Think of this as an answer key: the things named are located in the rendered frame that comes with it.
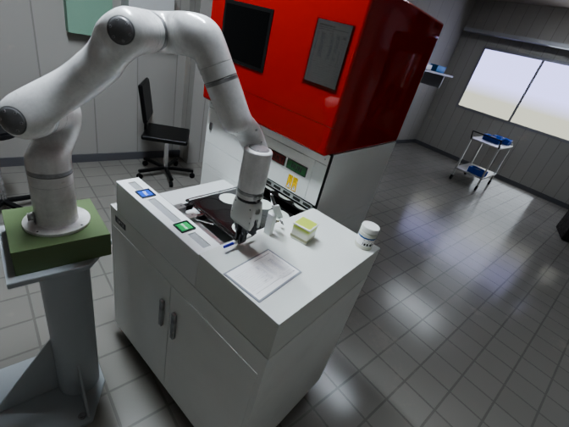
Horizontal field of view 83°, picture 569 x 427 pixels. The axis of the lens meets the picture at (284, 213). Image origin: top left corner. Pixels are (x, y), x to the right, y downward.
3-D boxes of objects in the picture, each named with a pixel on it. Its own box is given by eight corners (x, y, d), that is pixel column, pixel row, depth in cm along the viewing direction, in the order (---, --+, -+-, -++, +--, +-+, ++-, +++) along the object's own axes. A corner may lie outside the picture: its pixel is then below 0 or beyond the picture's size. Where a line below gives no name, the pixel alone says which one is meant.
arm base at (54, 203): (24, 242, 97) (12, 187, 88) (19, 212, 109) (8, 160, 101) (96, 230, 109) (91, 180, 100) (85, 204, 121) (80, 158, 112)
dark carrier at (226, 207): (247, 186, 166) (247, 185, 166) (297, 219, 150) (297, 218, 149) (190, 201, 141) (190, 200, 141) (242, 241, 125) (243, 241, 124)
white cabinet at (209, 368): (207, 285, 224) (223, 180, 184) (315, 387, 177) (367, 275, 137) (112, 332, 178) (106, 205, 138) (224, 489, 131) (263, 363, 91)
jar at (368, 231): (359, 238, 133) (367, 219, 129) (374, 246, 130) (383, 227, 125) (350, 243, 128) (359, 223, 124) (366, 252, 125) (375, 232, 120)
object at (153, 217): (138, 205, 143) (138, 176, 136) (217, 276, 116) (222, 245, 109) (116, 210, 136) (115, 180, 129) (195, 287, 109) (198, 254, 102)
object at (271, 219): (272, 227, 125) (279, 196, 119) (279, 232, 123) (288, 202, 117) (262, 231, 121) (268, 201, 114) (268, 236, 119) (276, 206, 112)
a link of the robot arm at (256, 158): (240, 178, 104) (234, 190, 96) (248, 139, 97) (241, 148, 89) (266, 185, 104) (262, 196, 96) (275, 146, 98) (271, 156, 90)
